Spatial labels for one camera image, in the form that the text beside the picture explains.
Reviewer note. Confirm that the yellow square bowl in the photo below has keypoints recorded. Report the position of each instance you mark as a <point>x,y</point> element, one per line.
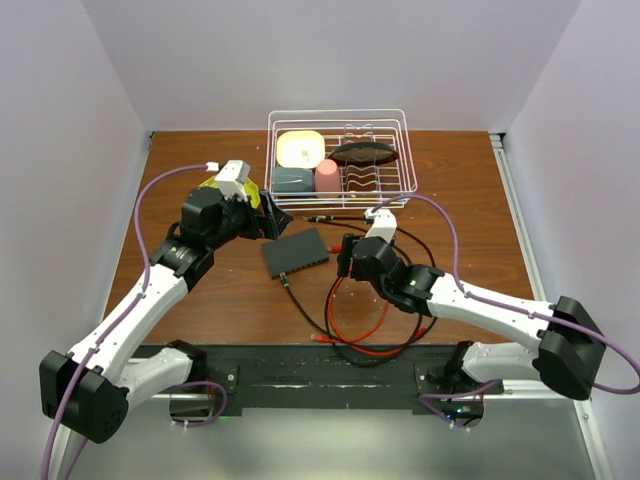
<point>300,149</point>

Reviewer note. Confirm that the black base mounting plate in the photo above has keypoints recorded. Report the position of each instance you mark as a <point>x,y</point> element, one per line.
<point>316,377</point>

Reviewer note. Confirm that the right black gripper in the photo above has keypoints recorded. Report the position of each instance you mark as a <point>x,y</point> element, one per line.
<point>344,258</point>

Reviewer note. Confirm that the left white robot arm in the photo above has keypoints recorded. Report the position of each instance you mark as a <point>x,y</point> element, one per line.
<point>92,388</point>

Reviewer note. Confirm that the grey-blue cup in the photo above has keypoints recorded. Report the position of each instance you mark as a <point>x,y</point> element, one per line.
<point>292,180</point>

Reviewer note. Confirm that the pink plastic cup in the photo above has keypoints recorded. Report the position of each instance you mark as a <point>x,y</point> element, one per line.
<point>327,180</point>

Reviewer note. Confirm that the white wire dish rack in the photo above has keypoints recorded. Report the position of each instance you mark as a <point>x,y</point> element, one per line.
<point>362,186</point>

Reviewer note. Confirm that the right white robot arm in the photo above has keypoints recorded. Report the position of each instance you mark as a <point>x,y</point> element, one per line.
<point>556,343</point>

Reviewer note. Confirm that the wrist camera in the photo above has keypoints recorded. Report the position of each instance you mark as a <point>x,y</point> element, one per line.
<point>382,224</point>
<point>231,178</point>

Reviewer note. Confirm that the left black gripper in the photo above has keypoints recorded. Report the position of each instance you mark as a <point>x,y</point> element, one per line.
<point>270,222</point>

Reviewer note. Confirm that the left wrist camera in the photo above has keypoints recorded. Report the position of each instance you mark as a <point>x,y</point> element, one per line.
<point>231,178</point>

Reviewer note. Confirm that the black network switch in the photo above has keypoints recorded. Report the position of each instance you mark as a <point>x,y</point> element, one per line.
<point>295,252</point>

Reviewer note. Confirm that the dark brown oval plate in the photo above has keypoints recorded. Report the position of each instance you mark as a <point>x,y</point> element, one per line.
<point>364,154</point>

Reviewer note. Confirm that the green scalloped plate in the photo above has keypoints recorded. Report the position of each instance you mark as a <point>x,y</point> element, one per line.
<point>245,190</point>

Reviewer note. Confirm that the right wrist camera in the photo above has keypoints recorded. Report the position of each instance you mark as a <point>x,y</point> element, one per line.
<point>382,224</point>

